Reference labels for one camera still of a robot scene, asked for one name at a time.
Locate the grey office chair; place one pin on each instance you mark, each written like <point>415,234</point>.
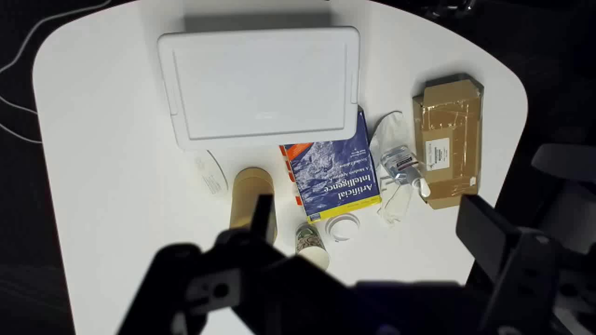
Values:
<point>568,187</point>

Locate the clear plastic cup lid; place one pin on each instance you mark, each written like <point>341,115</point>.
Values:
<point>339,236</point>

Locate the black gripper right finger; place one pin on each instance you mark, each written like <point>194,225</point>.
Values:
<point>514,273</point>

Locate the white plastic lidded container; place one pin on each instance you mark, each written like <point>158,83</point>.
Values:
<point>261,87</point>

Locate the blue box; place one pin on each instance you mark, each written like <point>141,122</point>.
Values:
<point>335,180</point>

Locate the clear pump sanitizer bottle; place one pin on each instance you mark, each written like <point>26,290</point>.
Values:
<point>402,167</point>

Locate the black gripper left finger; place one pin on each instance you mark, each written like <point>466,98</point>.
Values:
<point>205,280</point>

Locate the white paper cup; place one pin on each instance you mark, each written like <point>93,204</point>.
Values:
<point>311,245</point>

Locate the flat cardboard box with label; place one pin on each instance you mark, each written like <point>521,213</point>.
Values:
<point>449,124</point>

